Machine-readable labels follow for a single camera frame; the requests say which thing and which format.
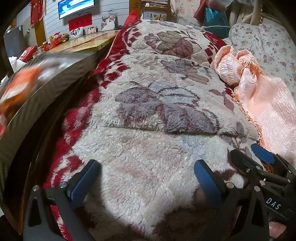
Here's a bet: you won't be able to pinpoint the yellow top wooden table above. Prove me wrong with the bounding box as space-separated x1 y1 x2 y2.
47 30 120 53

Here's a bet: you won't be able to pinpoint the pink fringed cloth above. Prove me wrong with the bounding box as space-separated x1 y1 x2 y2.
211 45 295 166

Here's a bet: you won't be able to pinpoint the teal plastic bag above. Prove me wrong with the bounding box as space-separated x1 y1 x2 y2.
204 8 231 39

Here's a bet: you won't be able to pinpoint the red banner sign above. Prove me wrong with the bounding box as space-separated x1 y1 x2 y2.
68 13 92 31

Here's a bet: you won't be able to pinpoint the red snack packet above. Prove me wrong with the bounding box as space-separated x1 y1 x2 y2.
1 65 45 136

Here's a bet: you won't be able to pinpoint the red floral plush blanket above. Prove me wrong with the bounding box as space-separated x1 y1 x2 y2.
44 20 258 240

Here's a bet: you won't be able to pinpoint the wooden shelf chair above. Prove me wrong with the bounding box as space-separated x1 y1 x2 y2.
128 0 171 21

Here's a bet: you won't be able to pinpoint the striped cardboard tray box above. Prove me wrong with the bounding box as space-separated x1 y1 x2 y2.
0 51 98 197

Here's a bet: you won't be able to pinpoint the plush toys on table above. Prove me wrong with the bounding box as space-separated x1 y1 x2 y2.
51 32 70 47

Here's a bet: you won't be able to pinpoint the red hanging decoration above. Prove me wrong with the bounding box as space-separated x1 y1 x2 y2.
30 0 45 25

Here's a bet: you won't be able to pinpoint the person right hand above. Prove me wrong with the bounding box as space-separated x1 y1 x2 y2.
269 221 287 238

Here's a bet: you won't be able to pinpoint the wall television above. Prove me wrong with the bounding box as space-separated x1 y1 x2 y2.
58 0 95 19

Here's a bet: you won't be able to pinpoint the floral bedsheet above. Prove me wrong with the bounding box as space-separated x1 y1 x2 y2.
223 23 295 98

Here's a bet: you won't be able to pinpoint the framed photo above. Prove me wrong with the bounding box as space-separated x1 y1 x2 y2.
70 27 83 40

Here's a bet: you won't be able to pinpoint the red gift box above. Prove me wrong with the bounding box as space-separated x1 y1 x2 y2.
19 45 37 63

